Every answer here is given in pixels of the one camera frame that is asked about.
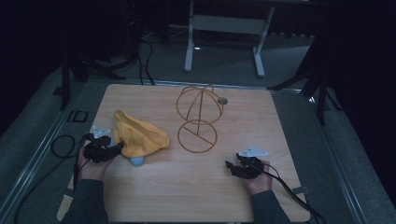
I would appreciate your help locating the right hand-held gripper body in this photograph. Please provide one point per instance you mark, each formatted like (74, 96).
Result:
(251, 165)

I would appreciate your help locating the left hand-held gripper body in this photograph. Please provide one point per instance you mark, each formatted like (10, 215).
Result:
(99, 146)

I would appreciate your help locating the yellow knit hat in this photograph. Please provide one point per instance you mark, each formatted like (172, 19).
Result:
(138, 135)

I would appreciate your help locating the person's right hand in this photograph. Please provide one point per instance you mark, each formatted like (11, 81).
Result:
(260, 181)

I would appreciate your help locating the person's left hand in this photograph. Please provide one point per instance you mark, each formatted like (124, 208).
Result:
(90, 166)

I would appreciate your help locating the light blue hat pompom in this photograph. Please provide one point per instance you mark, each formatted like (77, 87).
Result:
(137, 160)

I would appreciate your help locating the black tripod stand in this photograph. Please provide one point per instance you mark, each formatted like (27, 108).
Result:
(84, 67)
(311, 84)

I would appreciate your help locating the black rectangular floor bracket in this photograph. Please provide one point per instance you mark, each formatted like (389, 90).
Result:
(77, 116)

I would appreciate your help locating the white metal table frame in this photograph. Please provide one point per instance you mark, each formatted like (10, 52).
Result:
(229, 34)

